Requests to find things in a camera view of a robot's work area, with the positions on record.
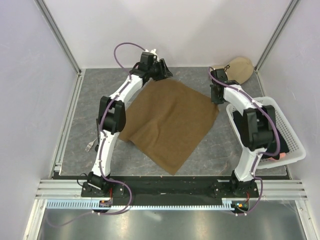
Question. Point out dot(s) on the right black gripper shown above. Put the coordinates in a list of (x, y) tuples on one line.
[(214, 100)]

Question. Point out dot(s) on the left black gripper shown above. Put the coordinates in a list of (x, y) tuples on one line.
[(164, 73)]

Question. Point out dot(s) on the brown cloth napkin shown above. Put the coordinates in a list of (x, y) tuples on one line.
[(167, 120)]

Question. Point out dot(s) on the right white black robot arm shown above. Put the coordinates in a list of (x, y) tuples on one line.
[(243, 177)]

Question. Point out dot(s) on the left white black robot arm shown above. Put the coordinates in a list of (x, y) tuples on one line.
[(112, 113)]

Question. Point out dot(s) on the beige baseball cap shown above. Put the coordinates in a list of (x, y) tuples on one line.
[(239, 69)]

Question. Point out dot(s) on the black cloth in basket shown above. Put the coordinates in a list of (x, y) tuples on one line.
[(282, 147)]

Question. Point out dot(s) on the black spoon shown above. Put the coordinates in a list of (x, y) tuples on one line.
[(96, 148)]

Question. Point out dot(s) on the white plastic basket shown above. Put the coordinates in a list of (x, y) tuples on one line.
[(296, 150)]

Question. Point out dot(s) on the silver fork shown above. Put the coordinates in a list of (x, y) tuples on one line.
[(90, 145)]

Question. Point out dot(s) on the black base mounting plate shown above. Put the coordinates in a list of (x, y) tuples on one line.
[(212, 186)]

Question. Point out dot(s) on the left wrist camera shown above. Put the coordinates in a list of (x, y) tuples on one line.
[(147, 59)]

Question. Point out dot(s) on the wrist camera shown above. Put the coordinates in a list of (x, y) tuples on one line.
[(147, 59), (219, 76)]

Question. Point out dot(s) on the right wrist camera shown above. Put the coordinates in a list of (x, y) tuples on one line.
[(219, 76)]

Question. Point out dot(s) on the right aluminium frame post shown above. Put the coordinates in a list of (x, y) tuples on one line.
[(290, 9)]

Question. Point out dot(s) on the aluminium frame post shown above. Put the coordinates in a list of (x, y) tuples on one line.
[(290, 9), (46, 13)]

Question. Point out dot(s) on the left aluminium frame post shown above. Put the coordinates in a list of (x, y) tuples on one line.
[(46, 13)]

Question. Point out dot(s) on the light blue cable duct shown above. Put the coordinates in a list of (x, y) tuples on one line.
[(89, 204)]

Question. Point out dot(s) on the front aluminium rail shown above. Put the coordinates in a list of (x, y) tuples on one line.
[(272, 190)]

